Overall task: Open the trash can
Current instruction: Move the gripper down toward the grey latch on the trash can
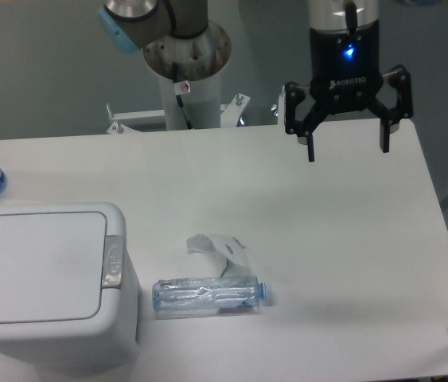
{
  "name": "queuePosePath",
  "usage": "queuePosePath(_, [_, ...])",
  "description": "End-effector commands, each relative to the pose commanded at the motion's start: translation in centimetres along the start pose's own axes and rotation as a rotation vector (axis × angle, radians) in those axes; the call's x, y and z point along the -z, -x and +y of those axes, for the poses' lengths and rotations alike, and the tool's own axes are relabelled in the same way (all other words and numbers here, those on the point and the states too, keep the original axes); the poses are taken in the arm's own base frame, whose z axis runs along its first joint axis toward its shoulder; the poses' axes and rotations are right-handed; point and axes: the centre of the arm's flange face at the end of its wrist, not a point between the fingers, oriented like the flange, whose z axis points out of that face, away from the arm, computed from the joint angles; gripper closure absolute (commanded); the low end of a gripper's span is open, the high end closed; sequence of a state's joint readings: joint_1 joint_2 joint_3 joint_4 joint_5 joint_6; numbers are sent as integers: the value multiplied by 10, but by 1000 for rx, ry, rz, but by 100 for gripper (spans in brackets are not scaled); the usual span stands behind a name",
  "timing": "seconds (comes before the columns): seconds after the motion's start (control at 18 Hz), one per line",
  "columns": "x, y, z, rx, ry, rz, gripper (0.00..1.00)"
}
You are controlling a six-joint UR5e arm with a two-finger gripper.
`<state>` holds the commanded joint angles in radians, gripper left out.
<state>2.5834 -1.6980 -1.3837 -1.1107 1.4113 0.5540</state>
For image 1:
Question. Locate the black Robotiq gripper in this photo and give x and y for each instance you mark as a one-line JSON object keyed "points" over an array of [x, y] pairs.
{"points": [[343, 63]]}

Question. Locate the silver trash can push button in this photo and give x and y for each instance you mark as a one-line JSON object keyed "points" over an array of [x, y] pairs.
{"points": [[113, 255]]}

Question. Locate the white plastic trash can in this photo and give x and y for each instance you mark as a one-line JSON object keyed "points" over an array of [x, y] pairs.
{"points": [[107, 339]]}

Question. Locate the white trash can lid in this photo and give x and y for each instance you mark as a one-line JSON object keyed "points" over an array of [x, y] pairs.
{"points": [[50, 266]]}

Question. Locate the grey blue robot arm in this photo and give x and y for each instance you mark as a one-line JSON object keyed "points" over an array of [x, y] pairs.
{"points": [[187, 51]]}

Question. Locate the crumpled white paper wrapper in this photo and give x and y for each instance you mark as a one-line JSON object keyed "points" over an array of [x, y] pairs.
{"points": [[227, 249]]}

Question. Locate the crushed clear plastic bottle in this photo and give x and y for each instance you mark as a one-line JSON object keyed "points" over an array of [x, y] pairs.
{"points": [[203, 297]]}

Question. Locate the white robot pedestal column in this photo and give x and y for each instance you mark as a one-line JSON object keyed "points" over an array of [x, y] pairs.
{"points": [[191, 104]]}

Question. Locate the white metal frame bracket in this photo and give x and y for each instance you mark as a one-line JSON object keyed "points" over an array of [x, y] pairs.
{"points": [[231, 115]]}

